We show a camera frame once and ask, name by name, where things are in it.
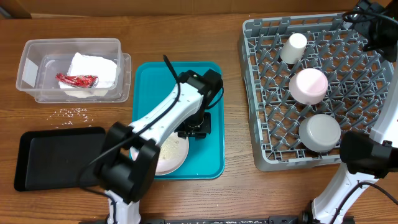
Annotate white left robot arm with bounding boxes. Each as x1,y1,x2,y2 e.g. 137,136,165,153
77,57,224,223

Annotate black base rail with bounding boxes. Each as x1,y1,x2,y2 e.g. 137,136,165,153
79,215,355,224

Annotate white napkin in bin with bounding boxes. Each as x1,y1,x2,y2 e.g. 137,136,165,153
58,52,118,98

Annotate pink plate with rice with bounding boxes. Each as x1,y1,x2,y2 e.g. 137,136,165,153
129,132,190,176

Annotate white paper cup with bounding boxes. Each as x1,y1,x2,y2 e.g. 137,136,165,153
280,33,307,65

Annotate red snack wrapper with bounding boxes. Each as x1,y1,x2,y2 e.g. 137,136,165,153
55,73,98,88

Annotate pink small bowl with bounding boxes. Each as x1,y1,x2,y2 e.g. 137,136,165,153
289,68,328,105

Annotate teal plastic tray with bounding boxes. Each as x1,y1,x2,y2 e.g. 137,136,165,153
132,62,225,180

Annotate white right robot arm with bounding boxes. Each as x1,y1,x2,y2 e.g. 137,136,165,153
297,1,397,224

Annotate spilled rice grains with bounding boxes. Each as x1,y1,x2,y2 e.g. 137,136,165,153
45,107,93,129

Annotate black waste tray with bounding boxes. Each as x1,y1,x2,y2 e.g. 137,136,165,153
14,127,106,192

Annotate grey-green small saucer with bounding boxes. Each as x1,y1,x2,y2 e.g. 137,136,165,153
298,114,341,152

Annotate grey dishwasher rack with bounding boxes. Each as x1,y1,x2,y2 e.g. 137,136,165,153
238,14,394,171

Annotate clear plastic bin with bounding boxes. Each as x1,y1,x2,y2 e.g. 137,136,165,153
16,38,131,103

